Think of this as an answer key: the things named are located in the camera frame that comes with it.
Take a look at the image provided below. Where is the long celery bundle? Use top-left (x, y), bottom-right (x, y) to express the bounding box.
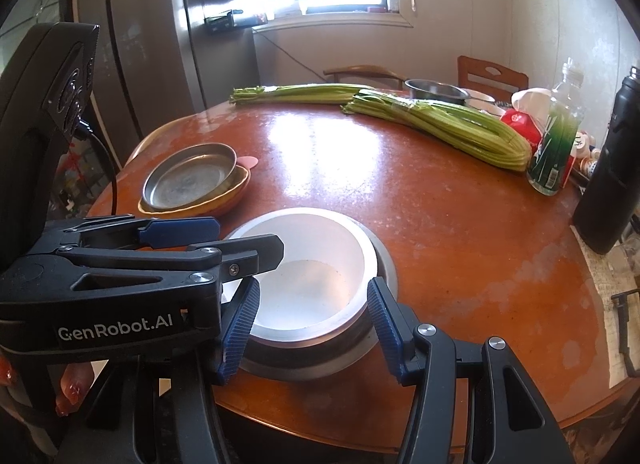
top-left (229, 84), bottom-right (376, 105)

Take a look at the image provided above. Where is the red tissue pack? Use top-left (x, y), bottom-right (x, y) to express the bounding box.
top-left (500, 88), bottom-right (553, 155)

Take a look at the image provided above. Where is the round grey metal pan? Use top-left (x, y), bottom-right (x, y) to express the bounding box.
top-left (141, 143), bottom-right (237, 211)

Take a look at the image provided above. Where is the black cable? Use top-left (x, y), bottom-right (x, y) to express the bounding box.
top-left (75, 119), bottom-right (119, 217)

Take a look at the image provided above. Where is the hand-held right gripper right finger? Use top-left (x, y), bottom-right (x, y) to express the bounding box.
top-left (367, 278), bottom-right (576, 464)

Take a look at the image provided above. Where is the deep steel bowl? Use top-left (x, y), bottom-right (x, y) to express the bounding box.
top-left (404, 78), bottom-right (468, 104)

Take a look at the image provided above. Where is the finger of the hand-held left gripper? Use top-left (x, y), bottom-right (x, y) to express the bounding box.
top-left (57, 234), bottom-right (285, 297)
top-left (62, 216), bottom-right (221, 249)

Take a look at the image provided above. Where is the black thermos flask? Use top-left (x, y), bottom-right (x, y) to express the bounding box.
top-left (572, 66), bottom-right (640, 255)

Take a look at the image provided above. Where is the stainless steel bowl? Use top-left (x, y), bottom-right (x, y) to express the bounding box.
top-left (220, 216), bottom-right (398, 382)

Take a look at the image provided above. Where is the small black box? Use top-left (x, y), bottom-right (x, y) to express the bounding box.
top-left (205, 11), bottom-right (237, 34)

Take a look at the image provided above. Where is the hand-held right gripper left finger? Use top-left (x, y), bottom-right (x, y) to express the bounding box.
top-left (55, 278), bottom-right (261, 464)

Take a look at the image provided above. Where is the thick celery bundle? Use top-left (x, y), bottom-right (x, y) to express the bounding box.
top-left (341, 90), bottom-right (532, 172)

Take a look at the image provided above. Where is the newspaper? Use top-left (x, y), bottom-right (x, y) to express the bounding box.
top-left (582, 239), bottom-right (640, 395)

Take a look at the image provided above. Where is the person's left hand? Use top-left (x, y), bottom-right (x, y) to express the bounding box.
top-left (55, 366), bottom-right (93, 417)

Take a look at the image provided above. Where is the grey refrigerator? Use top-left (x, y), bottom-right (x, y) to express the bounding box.
top-left (75, 0), bottom-right (196, 165)

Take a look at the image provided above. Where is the red and white paper bowl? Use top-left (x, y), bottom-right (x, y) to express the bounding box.
top-left (220, 209), bottom-right (377, 345)

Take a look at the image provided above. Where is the white windowsill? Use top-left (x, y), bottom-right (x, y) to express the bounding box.
top-left (252, 11), bottom-right (416, 32)

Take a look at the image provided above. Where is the white ceramic bowl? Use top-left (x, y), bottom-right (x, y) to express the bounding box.
top-left (462, 88), bottom-right (497, 112)

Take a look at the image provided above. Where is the yellow shell-shaped plate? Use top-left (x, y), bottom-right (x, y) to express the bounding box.
top-left (137, 164), bottom-right (250, 219)

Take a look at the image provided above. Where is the wooden chair with curved back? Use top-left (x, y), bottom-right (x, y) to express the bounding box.
top-left (322, 65), bottom-right (406, 89)

